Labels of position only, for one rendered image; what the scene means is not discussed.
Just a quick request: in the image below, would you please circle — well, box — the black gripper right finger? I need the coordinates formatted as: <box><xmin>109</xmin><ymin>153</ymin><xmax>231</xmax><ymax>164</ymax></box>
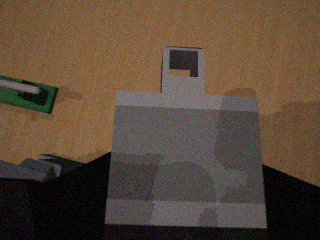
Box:
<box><xmin>263</xmin><ymin>164</ymin><xmax>320</xmax><ymax>240</ymax></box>

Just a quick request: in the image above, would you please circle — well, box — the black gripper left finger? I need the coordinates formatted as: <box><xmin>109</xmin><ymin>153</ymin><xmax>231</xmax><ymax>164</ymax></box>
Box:
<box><xmin>0</xmin><ymin>151</ymin><xmax>111</xmax><ymax>240</ymax></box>

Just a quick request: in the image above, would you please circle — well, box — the grey pin with red cap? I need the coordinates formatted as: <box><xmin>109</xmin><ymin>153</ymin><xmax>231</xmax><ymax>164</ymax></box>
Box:
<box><xmin>0</xmin><ymin>78</ymin><xmax>42</xmax><ymax>95</ymax></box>

